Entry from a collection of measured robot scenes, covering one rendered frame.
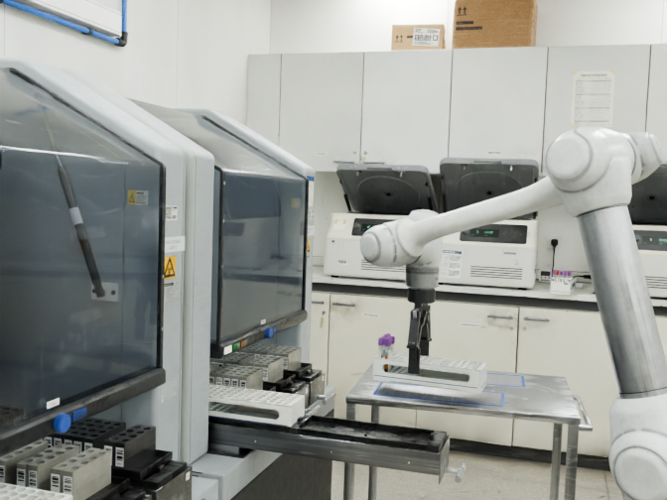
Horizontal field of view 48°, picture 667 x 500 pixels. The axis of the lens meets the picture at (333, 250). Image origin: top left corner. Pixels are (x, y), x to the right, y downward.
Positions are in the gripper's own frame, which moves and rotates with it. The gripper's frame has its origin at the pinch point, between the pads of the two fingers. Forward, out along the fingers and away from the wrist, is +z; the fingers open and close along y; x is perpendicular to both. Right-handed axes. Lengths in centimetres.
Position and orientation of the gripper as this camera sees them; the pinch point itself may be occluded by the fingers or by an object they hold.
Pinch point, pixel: (418, 361)
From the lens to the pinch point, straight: 206.9
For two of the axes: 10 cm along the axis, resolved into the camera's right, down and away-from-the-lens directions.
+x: -9.4, -0.5, 3.5
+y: 3.5, -0.5, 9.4
